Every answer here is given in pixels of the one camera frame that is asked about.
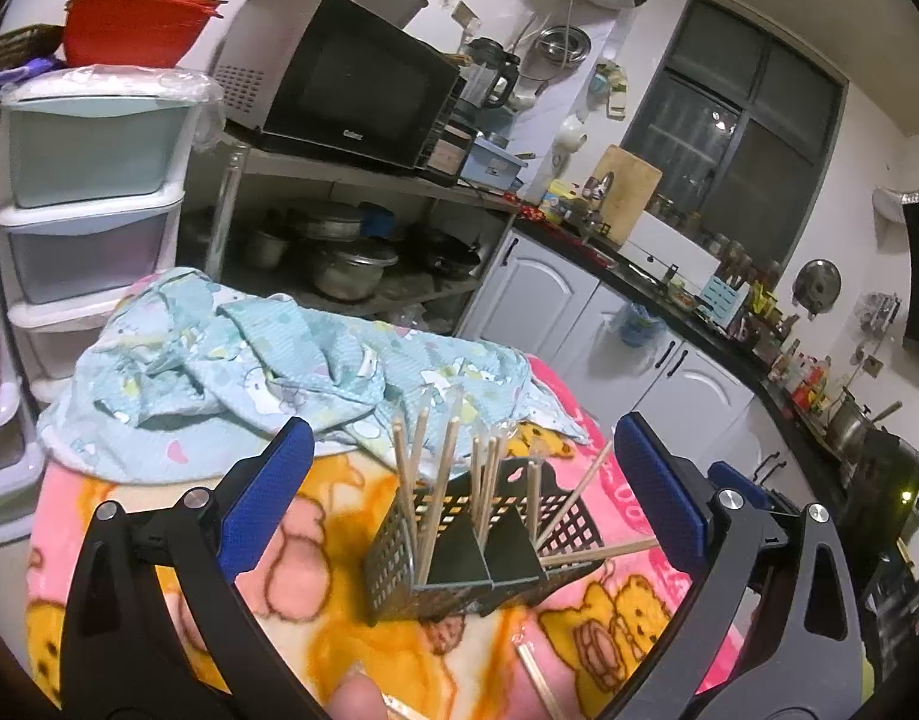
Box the silver vent duct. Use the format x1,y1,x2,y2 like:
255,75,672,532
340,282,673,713
870,182,919,226

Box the blue plastic bag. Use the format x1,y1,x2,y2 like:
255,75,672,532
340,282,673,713
615,301,668,351

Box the white teapot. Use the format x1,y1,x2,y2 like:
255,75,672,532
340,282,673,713
553,118,590,160

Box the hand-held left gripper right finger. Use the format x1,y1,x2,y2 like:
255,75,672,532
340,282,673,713
579,411,891,720

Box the black gas stove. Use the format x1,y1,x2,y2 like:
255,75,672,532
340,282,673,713
840,426,919,545

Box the red plastic basin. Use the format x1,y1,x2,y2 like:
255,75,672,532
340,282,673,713
62,0,228,70

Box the bunch of bamboo chopsticks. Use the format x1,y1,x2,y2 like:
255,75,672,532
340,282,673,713
391,382,659,587

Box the row of windowsill jars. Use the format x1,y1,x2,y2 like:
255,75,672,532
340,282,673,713
645,193,785,287

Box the black countertop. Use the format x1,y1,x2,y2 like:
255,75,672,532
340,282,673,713
513,210,869,470

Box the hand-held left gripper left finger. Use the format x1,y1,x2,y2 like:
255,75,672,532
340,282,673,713
58,416,332,720

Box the black wok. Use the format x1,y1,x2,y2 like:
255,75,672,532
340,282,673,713
418,231,485,280

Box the wooden cutting board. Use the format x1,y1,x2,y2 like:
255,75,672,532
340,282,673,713
583,144,665,246

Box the blue knife rack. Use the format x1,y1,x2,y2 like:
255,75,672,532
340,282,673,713
698,274,755,329

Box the dark window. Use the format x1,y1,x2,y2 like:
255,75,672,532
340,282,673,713
620,0,849,282

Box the metal shelf rack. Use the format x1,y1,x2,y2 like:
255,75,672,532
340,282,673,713
182,127,522,335

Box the kitchen faucet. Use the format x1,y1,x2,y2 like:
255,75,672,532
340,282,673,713
578,171,620,222

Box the black microwave oven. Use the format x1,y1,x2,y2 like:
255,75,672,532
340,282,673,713
212,0,462,173

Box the dark green utensil basket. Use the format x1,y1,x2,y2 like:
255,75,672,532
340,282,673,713
362,457,606,627

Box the light blue printed cloth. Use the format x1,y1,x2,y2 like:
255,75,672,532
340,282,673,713
40,266,590,485

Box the steel stockpot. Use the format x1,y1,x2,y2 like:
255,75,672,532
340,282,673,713
825,388,879,452

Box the blender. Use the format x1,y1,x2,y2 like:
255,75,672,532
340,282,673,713
458,37,522,119

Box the light blue box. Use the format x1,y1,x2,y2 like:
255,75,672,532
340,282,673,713
459,136,527,192

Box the hanging steel bowl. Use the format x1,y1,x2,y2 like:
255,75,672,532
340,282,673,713
538,25,593,62

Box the hanging pot lid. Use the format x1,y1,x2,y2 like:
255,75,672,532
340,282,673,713
793,258,845,314

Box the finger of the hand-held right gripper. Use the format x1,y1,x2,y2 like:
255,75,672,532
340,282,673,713
707,460,807,520

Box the person's left hand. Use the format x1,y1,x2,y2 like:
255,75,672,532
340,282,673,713
334,673,401,720

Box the steel pot with lid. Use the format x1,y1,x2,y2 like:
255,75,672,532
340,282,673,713
305,240,401,302

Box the row of condiment bottles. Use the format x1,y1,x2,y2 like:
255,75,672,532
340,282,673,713
765,340,834,415

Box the pink printed blanket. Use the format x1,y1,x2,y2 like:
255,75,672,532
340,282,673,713
25,345,746,720

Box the wicker basket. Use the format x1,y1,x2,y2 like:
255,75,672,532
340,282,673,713
0,24,65,70

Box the white kitchen cabinets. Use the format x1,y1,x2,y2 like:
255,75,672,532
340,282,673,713
459,229,809,485

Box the small steel pot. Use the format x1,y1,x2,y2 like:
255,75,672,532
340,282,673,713
244,227,290,272

